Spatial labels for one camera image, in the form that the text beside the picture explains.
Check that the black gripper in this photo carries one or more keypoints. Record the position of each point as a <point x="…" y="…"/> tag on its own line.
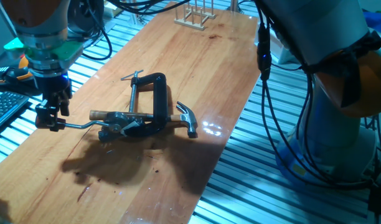
<point x="53" y="87"/>

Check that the metal lever dark red knob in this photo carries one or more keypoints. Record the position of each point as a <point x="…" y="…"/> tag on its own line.
<point x="81" y="125"/>

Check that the black C-clamp with screw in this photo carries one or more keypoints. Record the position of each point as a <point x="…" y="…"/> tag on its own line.
<point x="161" y="96"/>

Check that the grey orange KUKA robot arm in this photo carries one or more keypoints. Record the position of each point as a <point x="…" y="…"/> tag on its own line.
<point x="318" y="25"/>

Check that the orange black teach pendant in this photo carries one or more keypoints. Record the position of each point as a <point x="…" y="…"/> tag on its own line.
<point x="19" y="74"/>

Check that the black computer keyboard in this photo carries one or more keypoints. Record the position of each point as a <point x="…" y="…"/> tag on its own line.
<point x="5" y="105"/>

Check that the black round spool device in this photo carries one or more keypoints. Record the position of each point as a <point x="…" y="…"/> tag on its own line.
<point x="84" y="15"/>

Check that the glossy wooden board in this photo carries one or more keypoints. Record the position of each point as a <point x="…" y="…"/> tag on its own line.
<point x="147" y="174"/>

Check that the wooden peg rack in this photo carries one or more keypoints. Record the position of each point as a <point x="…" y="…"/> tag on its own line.
<point x="190" y="23"/>

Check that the blue plastic bag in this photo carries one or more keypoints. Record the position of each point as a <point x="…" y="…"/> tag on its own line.
<point x="377" y="18"/>

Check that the green gripper mount plate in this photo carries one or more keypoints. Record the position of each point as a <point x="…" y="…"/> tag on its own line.
<point x="70" y="49"/>

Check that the aluminium frame post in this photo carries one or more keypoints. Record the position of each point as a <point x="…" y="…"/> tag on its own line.
<point x="3" y="18"/>

